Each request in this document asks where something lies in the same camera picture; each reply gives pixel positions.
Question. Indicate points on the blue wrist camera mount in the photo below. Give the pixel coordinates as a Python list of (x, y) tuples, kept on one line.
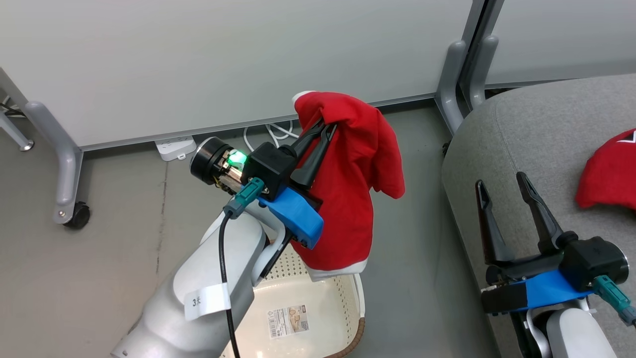
[(295, 216), (551, 291)]

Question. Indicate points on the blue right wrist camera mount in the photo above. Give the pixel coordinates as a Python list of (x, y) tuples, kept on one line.
[(551, 291)]

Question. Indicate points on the grey fabric sofa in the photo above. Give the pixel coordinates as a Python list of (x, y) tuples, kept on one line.
[(526, 149)]

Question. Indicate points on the cream plastic laundry basket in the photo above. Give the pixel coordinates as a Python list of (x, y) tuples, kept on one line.
[(318, 293)]

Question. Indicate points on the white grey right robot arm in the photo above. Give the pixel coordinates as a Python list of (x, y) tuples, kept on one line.
[(576, 333)]

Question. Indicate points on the small white partition panel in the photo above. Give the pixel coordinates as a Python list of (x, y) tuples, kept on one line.
[(571, 35)]

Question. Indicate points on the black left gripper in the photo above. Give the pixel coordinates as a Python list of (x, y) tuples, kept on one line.
[(271, 166)]

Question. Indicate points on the black caster wheel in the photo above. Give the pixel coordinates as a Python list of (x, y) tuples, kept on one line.
[(78, 216)]

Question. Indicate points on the printed sticker in basket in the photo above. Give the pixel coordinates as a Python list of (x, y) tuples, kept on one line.
[(288, 322)]

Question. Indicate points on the white power strip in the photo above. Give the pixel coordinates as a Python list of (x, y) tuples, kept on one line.
[(175, 148)]

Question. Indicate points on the red garment with white mark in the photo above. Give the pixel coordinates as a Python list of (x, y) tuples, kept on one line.
[(611, 174)]

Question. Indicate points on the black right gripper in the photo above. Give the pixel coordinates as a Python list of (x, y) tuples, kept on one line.
[(596, 263)]

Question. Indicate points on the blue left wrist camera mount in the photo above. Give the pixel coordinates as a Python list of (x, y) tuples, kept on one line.
[(295, 216)]

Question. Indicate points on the red garment with white hem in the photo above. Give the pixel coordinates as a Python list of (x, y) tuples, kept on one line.
[(353, 199)]

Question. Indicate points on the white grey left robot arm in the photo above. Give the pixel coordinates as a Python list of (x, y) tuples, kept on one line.
[(174, 308)]

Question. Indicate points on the large white partition panel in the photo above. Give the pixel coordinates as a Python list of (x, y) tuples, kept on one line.
[(198, 59)]

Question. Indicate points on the grey partition foot with caster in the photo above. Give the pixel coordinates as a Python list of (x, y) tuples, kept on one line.
[(64, 164)]

